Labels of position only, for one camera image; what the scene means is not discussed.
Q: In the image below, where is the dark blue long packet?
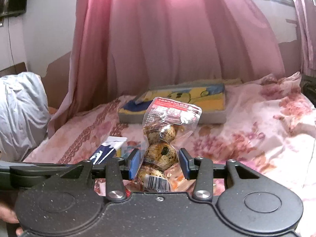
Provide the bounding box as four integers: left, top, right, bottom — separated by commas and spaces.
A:
89, 136, 127, 165

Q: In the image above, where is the person left hand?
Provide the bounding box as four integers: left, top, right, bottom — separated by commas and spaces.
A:
0, 201, 19, 224

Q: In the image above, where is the floral pink bedsheet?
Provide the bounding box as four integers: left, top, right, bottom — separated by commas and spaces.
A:
26, 73, 315, 236

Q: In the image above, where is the grey pillow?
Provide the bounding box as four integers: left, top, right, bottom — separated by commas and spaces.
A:
1, 72, 51, 162

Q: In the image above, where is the gold foil snack packet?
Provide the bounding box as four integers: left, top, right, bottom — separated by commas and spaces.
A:
165, 163, 195, 192

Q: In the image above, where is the pink side curtain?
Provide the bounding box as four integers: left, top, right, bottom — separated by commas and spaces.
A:
295, 0, 315, 77

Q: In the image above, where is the grey cardboard tray box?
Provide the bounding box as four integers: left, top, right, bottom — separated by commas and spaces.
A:
118, 83, 227, 124

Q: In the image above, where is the quail egg clear packet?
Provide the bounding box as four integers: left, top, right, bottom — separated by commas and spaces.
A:
136, 98, 202, 193

